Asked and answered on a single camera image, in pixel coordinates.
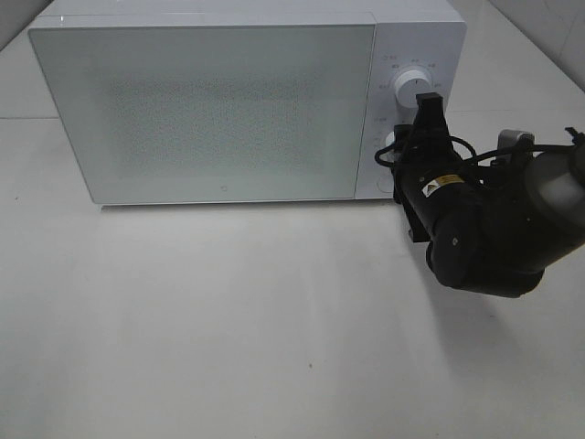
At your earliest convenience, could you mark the upper white power knob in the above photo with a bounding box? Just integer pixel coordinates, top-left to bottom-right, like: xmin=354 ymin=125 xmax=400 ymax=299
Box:
xmin=394 ymin=67 xmax=431 ymax=109

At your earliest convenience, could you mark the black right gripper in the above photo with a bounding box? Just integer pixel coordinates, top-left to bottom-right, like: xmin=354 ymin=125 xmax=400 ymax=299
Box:
xmin=391 ymin=92 xmax=475 ymax=242

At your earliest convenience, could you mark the white timer knob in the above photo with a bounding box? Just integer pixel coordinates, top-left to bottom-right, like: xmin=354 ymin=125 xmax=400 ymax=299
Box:
xmin=385 ymin=132 xmax=396 ymax=161

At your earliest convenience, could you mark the round white door button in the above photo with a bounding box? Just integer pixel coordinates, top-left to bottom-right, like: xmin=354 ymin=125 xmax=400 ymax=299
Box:
xmin=377 ymin=175 xmax=394 ymax=194

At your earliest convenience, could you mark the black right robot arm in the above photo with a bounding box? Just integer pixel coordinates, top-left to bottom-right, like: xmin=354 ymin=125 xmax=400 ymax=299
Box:
xmin=390 ymin=127 xmax=584 ymax=297

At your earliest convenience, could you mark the black camera cable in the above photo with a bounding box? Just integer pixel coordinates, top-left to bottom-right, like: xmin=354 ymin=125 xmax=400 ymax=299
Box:
xmin=374 ymin=132 xmax=585 ymax=184

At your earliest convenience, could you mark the wrist camera with silver heatsink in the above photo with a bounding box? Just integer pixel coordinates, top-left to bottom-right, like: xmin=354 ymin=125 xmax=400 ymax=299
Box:
xmin=490 ymin=129 xmax=535 ymax=168

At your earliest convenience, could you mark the white microwave door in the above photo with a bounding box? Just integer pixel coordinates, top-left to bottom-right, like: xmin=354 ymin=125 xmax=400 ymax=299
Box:
xmin=29 ymin=25 xmax=374 ymax=205

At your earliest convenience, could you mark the white microwave oven body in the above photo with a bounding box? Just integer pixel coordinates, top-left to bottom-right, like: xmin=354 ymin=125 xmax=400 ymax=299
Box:
xmin=28 ymin=1 xmax=466 ymax=204

